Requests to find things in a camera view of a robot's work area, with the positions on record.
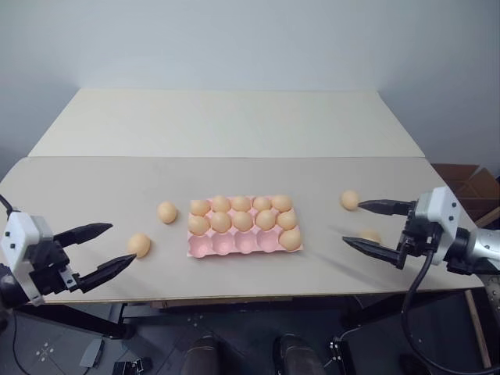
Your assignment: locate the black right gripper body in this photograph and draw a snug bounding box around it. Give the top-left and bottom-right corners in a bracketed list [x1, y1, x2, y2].
[395, 199, 431, 259]

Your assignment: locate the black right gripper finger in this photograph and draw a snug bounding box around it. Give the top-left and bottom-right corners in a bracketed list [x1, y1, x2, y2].
[341, 235, 406, 271]
[356, 198, 412, 217]

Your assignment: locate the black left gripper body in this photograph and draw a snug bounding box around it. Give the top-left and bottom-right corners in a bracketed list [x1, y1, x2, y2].
[27, 237, 84, 297]

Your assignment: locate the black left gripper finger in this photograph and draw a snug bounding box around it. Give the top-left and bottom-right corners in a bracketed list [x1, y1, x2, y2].
[79, 252, 138, 295]
[52, 223, 114, 248]

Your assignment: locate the pink plastic egg tray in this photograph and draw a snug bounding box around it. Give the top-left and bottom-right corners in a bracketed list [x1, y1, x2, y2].
[185, 196, 305, 260]

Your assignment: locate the brown cardboard box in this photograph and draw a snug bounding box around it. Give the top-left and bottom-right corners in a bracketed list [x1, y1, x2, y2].
[432, 162, 500, 230]

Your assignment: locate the grey tape piece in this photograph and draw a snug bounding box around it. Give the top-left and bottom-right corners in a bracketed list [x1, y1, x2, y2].
[79, 337, 105, 369]

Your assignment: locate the black floor device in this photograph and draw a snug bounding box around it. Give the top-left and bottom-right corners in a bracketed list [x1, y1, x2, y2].
[112, 356, 154, 375]

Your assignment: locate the wooden stick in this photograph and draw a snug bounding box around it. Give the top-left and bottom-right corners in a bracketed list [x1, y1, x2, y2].
[463, 290, 492, 369]

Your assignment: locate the dark rounded shape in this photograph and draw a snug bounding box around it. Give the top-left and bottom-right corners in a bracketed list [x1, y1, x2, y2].
[272, 333, 326, 375]
[182, 334, 220, 375]

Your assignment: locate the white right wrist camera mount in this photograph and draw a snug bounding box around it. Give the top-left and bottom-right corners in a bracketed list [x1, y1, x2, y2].
[412, 186, 470, 264]

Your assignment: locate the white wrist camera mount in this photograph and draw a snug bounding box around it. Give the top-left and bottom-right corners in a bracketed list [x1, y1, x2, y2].
[412, 186, 470, 264]
[0, 211, 54, 306]

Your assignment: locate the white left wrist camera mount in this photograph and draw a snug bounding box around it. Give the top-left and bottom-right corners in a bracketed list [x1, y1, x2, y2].
[0, 211, 54, 306]

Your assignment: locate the black table frame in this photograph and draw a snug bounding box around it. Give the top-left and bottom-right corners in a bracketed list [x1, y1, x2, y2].
[14, 287, 486, 341]

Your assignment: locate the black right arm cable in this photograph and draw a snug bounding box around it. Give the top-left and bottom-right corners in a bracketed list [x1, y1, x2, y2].
[401, 248, 437, 357]

